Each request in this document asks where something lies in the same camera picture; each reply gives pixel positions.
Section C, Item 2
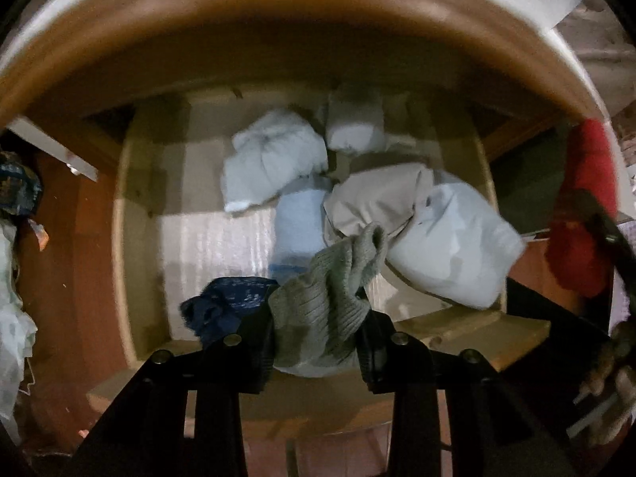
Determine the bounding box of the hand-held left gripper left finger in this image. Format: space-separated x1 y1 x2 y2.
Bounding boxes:
60 303 279 477

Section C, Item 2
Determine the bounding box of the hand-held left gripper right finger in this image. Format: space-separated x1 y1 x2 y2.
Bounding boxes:
355 308 582 477

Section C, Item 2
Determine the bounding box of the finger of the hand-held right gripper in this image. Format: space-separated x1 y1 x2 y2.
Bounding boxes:
564 186 636 284

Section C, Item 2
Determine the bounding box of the navy patterned underwear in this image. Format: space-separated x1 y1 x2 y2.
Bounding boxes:
180 276 279 349

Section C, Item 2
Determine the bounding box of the red underwear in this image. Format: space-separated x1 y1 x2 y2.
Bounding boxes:
544 118 619 299

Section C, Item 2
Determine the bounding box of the grey knitted sock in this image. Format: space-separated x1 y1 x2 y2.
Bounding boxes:
268 223 388 377

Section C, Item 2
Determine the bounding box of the large white underwear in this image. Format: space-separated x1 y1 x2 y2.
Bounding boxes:
385 181 527 310

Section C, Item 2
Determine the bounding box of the wooden drawer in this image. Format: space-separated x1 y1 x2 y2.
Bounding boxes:
87 84 552 443

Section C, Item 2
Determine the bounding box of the beige underwear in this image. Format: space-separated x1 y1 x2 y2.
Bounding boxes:
323 161 438 249

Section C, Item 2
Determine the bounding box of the pale grey-blue underwear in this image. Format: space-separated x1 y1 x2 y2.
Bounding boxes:
221 109 330 215

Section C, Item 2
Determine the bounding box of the person's right hand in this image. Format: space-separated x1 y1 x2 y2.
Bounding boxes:
579 325 636 450

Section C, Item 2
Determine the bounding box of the white patterned bedding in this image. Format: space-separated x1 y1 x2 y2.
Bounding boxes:
0 219 38 438

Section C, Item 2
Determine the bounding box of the orange scrap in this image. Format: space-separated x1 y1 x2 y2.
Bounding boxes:
30 221 50 252

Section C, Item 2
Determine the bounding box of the dark blue patterned bag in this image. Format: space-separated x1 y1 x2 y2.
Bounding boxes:
0 151 45 217

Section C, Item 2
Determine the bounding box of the cardboard box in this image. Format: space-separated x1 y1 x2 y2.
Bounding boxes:
7 114 100 182

